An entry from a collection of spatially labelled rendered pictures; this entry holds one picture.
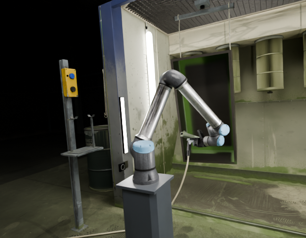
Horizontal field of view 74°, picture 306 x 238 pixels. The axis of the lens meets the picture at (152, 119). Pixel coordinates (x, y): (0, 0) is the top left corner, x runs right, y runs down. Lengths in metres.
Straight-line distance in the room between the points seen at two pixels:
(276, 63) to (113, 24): 2.17
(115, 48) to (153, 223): 1.73
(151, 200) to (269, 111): 2.62
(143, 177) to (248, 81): 2.67
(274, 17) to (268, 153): 1.81
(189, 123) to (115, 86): 1.06
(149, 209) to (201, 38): 2.70
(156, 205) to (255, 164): 2.09
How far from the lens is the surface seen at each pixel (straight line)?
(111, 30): 2.42
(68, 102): 2.07
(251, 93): 3.65
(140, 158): 1.40
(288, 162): 3.27
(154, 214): 1.44
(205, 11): 2.64
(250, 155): 3.29
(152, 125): 1.57
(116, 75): 2.29
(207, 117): 1.61
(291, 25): 3.34
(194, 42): 3.48
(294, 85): 3.67
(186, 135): 1.99
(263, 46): 3.33
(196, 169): 3.39
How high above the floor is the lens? 1.18
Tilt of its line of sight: 4 degrees down
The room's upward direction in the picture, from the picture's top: 4 degrees counter-clockwise
